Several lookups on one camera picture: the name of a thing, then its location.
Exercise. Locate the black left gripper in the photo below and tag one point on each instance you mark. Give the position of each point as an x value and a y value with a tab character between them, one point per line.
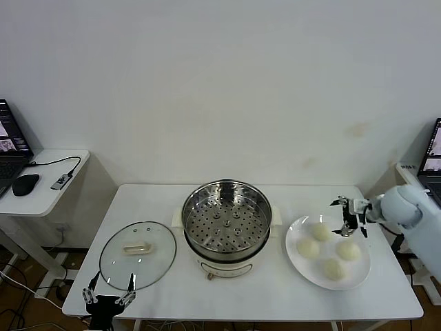
103	305

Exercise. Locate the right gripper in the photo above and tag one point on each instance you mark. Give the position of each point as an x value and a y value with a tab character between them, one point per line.
352	215

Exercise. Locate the white steamed baozi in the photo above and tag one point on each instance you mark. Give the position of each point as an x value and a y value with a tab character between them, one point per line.
307	248
321	232
333	269
348	250

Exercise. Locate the black computer mouse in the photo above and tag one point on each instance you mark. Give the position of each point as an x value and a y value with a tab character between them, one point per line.
25	184

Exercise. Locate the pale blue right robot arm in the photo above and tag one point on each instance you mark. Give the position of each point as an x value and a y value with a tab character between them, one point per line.
399	207

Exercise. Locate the stainless steel steamer basket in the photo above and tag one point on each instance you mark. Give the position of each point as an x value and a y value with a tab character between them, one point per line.
227	224

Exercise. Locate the white table leg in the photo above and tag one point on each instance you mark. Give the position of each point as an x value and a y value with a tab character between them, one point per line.
136	325
335	325

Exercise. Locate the white round plate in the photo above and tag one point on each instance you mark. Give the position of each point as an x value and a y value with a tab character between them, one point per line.
310	272

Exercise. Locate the black open laptop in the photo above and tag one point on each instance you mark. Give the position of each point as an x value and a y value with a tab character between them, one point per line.
10	138
432	162

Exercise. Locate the cream electric cooker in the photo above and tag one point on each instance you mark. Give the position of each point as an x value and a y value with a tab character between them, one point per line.
224	267

